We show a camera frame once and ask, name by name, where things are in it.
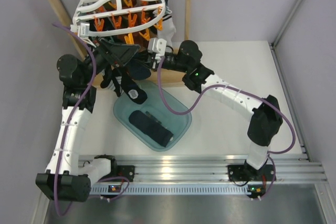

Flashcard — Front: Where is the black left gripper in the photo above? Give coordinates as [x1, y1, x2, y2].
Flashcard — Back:
[81, 35, 140, 84]

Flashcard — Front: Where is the black sock with white label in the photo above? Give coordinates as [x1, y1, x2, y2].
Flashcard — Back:
[112, 67, 148, 104]

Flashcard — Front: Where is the white plastic clip hanger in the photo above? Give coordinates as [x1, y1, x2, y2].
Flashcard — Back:
[72, 0, 166, 38]

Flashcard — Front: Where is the black striped sock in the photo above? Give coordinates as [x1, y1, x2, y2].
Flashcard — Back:
[100, 66, 123, 97]

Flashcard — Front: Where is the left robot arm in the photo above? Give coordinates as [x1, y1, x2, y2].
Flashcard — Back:
[35, 39, 140, 202]

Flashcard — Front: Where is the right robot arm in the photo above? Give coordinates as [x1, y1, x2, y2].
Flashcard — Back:
[137, 38, 283, 182]

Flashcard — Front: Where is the orange clothes peg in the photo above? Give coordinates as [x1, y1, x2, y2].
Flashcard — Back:
[124, 33, 134, 45]

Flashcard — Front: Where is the white hanging sock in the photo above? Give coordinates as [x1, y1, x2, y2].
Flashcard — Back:
[156, 9, 176, 47]

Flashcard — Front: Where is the dark navy sock in basin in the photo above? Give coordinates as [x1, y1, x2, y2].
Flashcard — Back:
[129, 110, 173, 147]

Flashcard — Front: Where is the teal plastic basin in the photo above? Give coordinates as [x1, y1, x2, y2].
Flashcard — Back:
[113, 81, 192, 152]

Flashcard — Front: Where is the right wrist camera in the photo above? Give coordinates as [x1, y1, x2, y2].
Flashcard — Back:
[148, 38, 167, 56]

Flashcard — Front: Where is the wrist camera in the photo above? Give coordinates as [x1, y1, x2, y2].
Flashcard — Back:
[70, 22, 92, 45]
[148, 38, 167, 56]

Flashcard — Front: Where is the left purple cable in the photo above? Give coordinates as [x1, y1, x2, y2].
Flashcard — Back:
[51, 22, 130, 217]

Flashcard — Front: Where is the purple cable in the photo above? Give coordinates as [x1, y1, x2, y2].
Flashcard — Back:
[51, 22, 130, 217]
[157, 56, 297, 201]

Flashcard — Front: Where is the wooden drying rack frame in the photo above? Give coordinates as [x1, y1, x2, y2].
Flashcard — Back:
[32, 0, 193, 88]

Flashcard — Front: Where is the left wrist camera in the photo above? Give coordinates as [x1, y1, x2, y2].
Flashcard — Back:
[70, 22, 92, 45]

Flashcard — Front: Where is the aluminium mounting rail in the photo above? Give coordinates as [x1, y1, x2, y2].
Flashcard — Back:
[40, 154, 328, 196]

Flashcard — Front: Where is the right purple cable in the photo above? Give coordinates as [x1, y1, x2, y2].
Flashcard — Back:
[157, 56, 297, 201]

